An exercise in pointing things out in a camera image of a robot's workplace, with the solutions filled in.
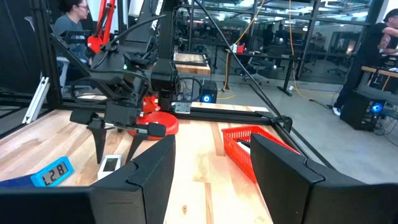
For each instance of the black background desk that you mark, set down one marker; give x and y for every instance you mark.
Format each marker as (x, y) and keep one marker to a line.
(287, 74)

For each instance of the black frame clamp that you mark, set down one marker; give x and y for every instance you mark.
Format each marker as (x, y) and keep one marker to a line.
(284, 123)

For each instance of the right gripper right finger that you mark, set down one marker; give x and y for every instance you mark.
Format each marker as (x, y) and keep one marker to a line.
(311, 199)

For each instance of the teal plastic box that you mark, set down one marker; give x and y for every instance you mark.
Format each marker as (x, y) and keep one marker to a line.
(53, 171)

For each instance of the black office chair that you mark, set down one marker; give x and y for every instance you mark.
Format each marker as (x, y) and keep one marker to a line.
(255, 67)

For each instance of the black computer with blue light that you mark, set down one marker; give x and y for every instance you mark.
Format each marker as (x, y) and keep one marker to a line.
(208, 91)

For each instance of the background wooden table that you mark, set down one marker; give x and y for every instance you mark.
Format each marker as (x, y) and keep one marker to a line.
(191, 63)

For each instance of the red plastic mesh basket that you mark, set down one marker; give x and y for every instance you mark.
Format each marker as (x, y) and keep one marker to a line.
(236, 146)

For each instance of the black computer tower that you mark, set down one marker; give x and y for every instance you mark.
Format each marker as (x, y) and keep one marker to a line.
(360, 113)

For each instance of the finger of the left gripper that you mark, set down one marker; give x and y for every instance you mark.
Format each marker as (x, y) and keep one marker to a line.
(99, 141)
(135, 146)

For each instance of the person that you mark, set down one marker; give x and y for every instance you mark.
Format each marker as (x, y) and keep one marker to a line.
(70, 28)
(370, 46)

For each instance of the silver aluminium bar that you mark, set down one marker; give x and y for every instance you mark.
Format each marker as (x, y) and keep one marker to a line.
(37, 99)

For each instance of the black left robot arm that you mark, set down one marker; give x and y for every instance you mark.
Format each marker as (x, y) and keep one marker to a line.
(166, 77)

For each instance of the wooden workbench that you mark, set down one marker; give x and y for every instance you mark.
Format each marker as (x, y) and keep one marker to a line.
(381, 72)

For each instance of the red desk lamp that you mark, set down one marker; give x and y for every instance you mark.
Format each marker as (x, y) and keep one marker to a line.
(164, 121)

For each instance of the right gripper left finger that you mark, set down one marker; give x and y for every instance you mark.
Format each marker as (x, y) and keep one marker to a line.
(109, 202)

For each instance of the red and white box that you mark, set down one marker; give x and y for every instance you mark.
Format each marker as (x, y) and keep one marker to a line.
(240, 48)

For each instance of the black aluminium table frame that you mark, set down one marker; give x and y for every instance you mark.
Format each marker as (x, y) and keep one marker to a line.
(224, 115)

